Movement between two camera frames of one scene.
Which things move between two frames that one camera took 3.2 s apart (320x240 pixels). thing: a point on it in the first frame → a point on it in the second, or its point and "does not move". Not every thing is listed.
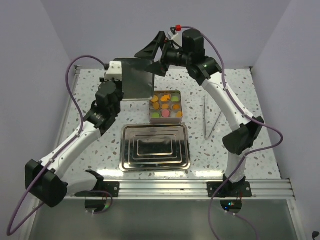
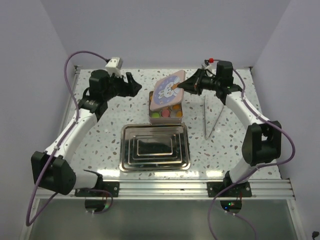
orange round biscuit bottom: [176, 106] does not move
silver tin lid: [138, 82] → [163, 95]
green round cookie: [155, 115] does not move
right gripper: [150, 52] → [189, 85]
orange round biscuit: [179, 114] does not move
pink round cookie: [165, 113] does not move
